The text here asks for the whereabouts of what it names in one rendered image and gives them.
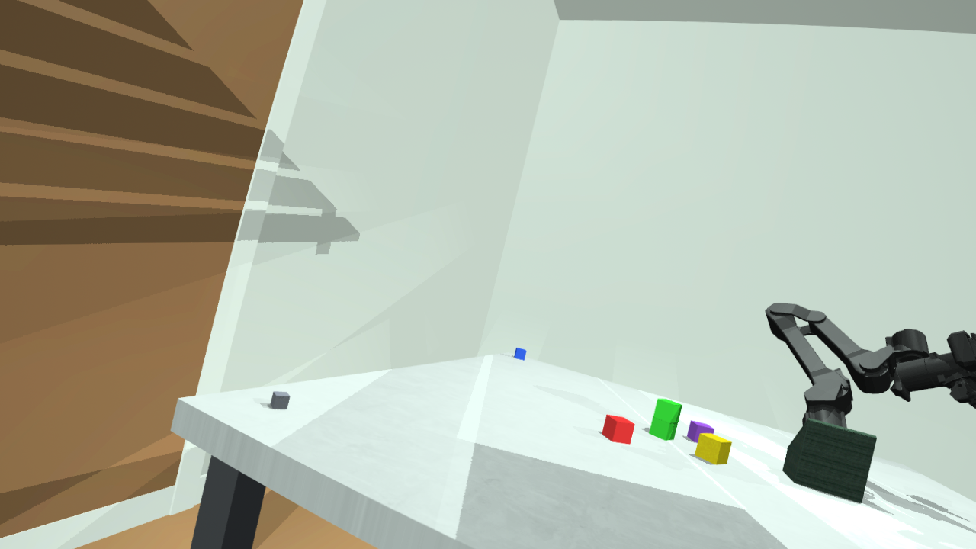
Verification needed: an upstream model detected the red block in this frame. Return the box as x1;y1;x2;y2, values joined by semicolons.
602;415;635;444

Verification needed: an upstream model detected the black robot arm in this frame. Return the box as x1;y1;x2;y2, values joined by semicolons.
765;303;976;428

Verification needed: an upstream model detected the green block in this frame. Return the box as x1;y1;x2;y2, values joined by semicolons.
649;416;678;441
653;398;682;422

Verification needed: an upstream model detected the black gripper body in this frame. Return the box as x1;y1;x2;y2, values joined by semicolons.
925;330;976;387

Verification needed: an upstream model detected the yellow cube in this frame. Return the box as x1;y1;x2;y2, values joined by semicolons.
695;433;732;465

